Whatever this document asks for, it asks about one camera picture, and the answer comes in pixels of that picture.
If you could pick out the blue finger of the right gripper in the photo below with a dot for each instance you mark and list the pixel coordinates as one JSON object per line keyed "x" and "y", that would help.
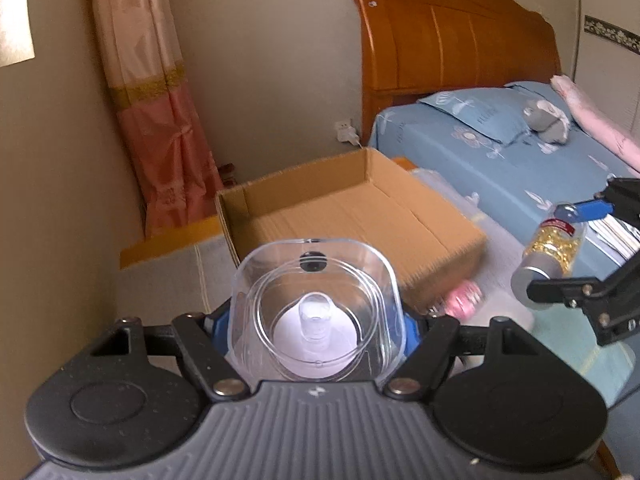
{"x": 589, "y": 210}

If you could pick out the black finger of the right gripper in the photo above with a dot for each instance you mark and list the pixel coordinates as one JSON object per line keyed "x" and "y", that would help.
{"x": 611, "y": 305}

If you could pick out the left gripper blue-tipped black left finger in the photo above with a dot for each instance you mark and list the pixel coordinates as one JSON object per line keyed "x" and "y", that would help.
{"x": 205, "y": 367}

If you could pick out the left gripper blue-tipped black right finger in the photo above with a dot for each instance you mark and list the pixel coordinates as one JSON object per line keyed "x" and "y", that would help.
{"x": 429, "y": 365}

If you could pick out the pink round keychain charm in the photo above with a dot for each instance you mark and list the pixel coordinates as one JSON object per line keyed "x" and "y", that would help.
{"x": 460, "y": 303}

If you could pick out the jar with gold contents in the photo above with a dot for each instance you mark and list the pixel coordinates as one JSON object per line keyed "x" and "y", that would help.
{"x": 551, "y": 253}

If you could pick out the clear square plastic container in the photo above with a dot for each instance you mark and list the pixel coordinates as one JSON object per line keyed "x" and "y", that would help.
{"x": 316, "y": 311}

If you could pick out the papers on bed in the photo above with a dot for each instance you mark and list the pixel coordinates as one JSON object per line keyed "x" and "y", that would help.
{"x": 618, "y": 235}

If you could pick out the grey checked blanket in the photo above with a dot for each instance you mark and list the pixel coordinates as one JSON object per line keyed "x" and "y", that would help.
{"x": 190, "y": 269}

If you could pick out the blue floral bed sheet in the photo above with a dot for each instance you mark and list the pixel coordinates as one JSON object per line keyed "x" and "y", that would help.
{"x": 514, "y": 184}

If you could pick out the pink rolled blanket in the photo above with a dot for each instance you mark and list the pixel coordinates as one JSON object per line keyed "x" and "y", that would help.
{"x": 596, "y": 124}

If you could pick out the grey plush toy on bed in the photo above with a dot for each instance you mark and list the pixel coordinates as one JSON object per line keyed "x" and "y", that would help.
{"x": 549, "y": 122}

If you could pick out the blue floral pillow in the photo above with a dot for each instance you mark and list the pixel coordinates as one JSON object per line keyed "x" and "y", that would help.
{"x": 496, "y": 113}

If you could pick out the brown cardboard box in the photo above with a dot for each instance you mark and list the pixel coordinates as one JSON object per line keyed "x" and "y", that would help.
{"x": 362, "y": 196}

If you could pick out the pink curtain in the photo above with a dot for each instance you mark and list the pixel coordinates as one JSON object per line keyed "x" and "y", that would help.
{"x": 146, "y": 76}

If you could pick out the orange wooden headboard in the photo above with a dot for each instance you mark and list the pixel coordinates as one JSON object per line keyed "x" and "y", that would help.
{"x": 412, "y": 48}

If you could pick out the white wall charger plug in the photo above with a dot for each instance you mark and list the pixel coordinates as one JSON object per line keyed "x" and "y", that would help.
{"x": 347, "y": 133}

